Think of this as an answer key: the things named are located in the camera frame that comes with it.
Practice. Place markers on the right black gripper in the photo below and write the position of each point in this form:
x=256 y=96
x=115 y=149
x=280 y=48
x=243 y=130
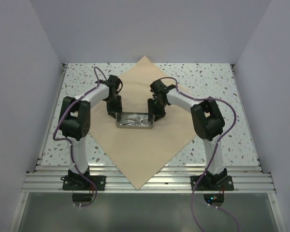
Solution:
x=158 y=114

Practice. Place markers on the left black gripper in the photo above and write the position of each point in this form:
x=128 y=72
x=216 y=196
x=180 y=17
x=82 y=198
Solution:
x=118 y=108

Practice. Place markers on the metal instrument tray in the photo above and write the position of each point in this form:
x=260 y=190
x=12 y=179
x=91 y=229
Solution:
x=122 y=123

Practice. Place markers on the steel forceps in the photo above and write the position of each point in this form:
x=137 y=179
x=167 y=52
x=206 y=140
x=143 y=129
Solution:
x=132 y=119
x=143 y=122

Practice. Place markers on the beige cloth mat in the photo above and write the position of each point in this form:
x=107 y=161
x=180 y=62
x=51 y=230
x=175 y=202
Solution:
x=141 y=153

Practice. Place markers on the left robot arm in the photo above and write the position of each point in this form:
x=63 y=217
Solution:
x=75 y=118

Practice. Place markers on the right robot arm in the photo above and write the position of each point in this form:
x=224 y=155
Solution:
x=207 y=120

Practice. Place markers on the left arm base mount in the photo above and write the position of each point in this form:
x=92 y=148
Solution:
x=73 y=181

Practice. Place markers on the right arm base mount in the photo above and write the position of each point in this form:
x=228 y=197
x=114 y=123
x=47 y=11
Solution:
x=209 y=182

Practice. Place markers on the aluminium rail frame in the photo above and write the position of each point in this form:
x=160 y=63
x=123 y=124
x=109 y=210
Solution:
x=252 y=205

